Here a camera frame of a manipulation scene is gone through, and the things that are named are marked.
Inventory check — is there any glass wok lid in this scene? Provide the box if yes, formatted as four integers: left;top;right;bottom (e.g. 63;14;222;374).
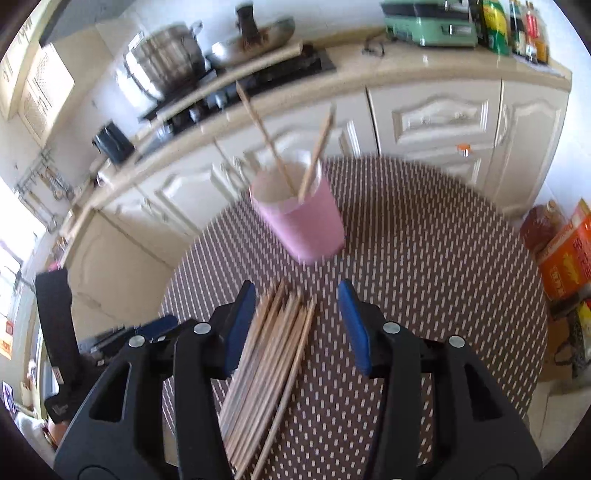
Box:
212;4;296;51

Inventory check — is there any cream lattice corner wall cabinet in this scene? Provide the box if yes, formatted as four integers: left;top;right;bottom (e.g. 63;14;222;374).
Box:
18;42;76;144

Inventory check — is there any green and yellow bottle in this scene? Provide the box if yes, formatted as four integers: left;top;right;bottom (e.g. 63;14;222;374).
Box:
482;0;511;56

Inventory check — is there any metal wall rail rack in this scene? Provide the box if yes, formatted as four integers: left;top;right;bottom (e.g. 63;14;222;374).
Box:
14;150;77;222

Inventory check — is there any black power cord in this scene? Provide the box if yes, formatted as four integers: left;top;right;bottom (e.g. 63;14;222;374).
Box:
361;33;387;57

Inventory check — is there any beige stone slab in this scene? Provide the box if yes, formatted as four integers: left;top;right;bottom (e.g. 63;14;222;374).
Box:
134;39;308;141

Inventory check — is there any brown polka dot tablecloth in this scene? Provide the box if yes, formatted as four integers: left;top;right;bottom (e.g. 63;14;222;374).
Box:
158;156;550;480

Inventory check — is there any cream base kitchen cabinet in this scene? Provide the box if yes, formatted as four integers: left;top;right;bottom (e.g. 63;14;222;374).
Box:
60;78;573;352

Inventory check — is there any dark speckled bag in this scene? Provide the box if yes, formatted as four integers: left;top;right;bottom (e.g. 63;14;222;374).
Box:
564;307;591;378

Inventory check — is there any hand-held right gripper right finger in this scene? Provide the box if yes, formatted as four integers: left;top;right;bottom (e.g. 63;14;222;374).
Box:
337;278;542;480

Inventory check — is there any light brown wooden chopstick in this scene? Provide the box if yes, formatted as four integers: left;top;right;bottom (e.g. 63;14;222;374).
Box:
298;105;337;204
235;80;297;195

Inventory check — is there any pile of wooden chopsticks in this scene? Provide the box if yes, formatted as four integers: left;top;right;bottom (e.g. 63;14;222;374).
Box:
217;281;319;480

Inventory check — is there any dark olive oil bottle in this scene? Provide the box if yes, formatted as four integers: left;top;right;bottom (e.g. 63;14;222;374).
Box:
468;0;485;45

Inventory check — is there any pink cup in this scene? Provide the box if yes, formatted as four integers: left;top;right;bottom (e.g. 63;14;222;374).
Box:
249;150;346;265

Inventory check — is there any sauce bottle red label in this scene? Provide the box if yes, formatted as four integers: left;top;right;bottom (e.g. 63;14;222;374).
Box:
524;2;539;63

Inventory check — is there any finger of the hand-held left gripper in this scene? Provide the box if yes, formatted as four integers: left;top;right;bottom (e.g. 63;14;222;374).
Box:
90;315;180;365

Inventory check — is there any dark blue kettle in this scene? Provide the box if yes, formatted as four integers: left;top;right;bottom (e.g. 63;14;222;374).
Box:
92;121;136;164

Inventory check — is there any stainless steel steamer pot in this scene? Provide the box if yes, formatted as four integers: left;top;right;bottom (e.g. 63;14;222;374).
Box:
121;21;208;104

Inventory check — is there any black gas hob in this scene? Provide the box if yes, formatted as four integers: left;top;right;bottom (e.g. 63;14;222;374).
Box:
139;44;338;139

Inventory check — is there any dark sauce bottle green label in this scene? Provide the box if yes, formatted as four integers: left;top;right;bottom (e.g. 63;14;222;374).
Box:
509;0;527;58

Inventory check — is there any small amber bottle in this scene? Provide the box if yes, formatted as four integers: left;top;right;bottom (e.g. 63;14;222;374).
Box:
536;18;550;64

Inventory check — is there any large cooking oil bottle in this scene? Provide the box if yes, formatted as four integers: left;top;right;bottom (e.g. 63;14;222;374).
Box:
519;199;566;254

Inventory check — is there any green electric cooker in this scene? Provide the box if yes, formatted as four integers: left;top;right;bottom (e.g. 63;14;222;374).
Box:
381;0;478;48

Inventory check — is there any steel wok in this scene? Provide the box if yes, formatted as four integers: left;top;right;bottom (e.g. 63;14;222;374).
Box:
205;16;296;70

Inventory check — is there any cream upper wall cabinet row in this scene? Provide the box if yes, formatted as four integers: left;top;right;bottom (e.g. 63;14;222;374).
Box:
0;0;56;121

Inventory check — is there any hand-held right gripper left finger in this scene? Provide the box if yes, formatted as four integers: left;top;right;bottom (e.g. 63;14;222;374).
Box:
54;280;257;480

